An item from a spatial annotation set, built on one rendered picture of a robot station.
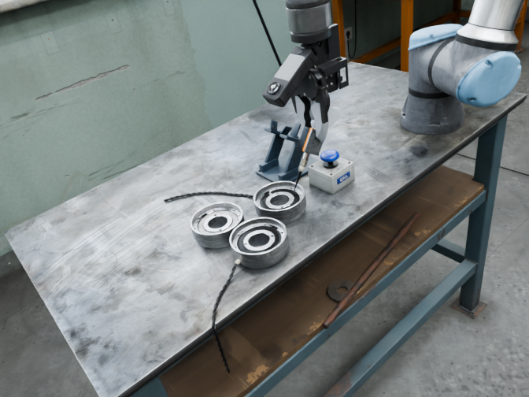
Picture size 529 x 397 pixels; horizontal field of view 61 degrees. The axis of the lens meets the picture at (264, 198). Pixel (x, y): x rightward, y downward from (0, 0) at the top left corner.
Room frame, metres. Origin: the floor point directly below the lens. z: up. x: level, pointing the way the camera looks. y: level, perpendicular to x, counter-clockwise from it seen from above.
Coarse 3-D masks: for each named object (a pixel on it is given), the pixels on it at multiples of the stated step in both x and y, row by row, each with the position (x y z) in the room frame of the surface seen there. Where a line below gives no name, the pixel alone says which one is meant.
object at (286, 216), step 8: (272, 184) 0.80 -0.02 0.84; (280, 184) 0.80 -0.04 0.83; (288, 184) 0.79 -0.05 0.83; (256, 192) 0.78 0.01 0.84; (264, 192) 0.79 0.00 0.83; (280, 192) 0.78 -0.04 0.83; (304, 192) 0.74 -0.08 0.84; (256, 200) 0.76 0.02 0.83; (272, 200) 0.77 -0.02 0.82; (280, 200) 0.77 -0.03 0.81; (288, 200) 0.76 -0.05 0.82; (304, 200) 0.73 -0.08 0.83; (256, 208) 0.73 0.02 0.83; (288, 208) 0.70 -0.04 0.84; (296, 208) 0.71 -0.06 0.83; (304, 208) 0.72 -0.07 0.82; (264, 216) 0.71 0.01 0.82; (272, 216) 0.70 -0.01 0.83; (280, 216) 0.70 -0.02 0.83; (288, 216) 0.70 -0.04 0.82; (296, 216) 0.71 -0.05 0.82
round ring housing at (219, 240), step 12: (216, 204) 0.77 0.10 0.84; (228, 204) 0.76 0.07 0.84; (204, 216) 0.75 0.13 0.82; (216, 216) 0.74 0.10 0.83; (228, 216) 0.73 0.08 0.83; (240, 216) 0.72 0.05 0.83; (192, 228) 0.70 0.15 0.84; (204, 228) 0.71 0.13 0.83; (216, 228) 0.70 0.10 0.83; (204, 240) 0.67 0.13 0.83; (216, 240) 0.67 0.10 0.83; (228, 240) 0.67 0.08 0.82
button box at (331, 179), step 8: (320, 160) 0.85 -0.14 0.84; (336, 160) 0.83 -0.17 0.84; (344, 160) 0.83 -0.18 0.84; (312, 168) 0.82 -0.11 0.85; (320, 168) 0.82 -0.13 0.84; (328, 168) 0.81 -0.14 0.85; (336, 168) 0.80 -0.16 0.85; (344, 168) 0.80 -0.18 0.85; (352, 168) 0.81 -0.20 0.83; (312, 176) 0.82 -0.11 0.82; (320, 176) 0.80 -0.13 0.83; (328, 176) 0.78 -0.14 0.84; (336, 176) 0.78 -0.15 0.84; (344, 176) 0.79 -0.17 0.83; (352, 176) 0.81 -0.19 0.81; (312, 184) 0.82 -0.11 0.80; (320, 184) 0.80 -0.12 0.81; (328, 184) 0.78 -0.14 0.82; (336, 184) 0.78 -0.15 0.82; (344, 184) 0.79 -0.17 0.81; (328, 192) 0.78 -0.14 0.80; (336, 192) 0.78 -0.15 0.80
